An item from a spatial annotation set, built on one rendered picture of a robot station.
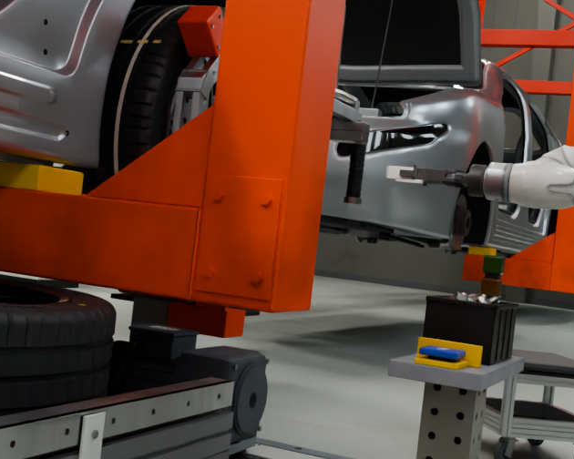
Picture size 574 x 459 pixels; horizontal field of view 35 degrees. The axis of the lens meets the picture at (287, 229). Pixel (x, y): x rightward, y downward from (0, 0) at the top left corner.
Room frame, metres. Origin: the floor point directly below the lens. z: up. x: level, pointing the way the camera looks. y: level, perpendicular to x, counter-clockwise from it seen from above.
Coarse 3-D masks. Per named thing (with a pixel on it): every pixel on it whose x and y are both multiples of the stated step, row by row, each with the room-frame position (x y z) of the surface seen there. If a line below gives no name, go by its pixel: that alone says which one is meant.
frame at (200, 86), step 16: (192, 64) 2.00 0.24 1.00; (208, 64) 1.99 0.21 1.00; (192, 80) 1.96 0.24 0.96; (208, 80) 1.97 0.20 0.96; (176, 96) 1.97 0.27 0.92; (192, 96) 1.97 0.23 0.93; (208, 96) 1.97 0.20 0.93; (176, 112) 1.97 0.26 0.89; (192, 112) 1.95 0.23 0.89; (176, 128) 1.97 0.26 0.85
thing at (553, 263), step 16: (560, 224) 5.40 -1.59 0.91; (544, 240) 5.45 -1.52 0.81; (560, 240) 5.40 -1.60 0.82; (480, 256) 5.59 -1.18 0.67; (512, 256) 5.53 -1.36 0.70; (528, 256) 5.48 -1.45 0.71; (544, 256) 5.45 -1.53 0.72; (560, 256) 5.40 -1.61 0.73; (464, 272) 5.62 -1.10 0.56; (480, 272) 5.58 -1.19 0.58; (512, 272) 5.50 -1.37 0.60; (528, 272) 5.47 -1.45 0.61; (544, 272) 5.43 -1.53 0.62; (560, 272) 5.39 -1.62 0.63; (544, 288) 5.43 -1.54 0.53; (560, 288) 5.39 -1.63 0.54
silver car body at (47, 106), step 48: (0, 0) 1.66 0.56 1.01; (48, 0) 1.75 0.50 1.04; (96, 0) 1.86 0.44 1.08; (0, 48) 1.64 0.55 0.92; (48, 48) 1.76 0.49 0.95; (96, 48) 1.86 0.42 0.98; (0, 96) 1.62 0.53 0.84; (48, 96) 1.73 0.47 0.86; (96, 96) 1.87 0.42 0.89; (0, 144) 1.64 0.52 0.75; (48, 144) 1.75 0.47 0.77; (96, 144) 1.89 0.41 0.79
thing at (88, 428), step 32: (192, 384) 1.51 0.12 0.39; (224, 384) 1.56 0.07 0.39; (0, 416) 1.12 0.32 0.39; (32, 416) 1.14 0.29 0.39; (64, 416) 1.17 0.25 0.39; (96, 416) 1.22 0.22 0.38; (128, 416) 1.30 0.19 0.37; (160, 416) 1.38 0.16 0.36; (192, 416) 1.52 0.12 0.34; (224, 416) 1.57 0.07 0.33; (0, 448) 1.06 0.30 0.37; (32, 448) 1.12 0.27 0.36; (64, 448) 1.22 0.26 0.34; (96, 448) 1.23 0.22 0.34; (128, 448) 1.31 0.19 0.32; (160, 448) 1.39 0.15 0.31; (192, 448) 1.48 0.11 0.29; (224, 448) 1.58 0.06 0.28
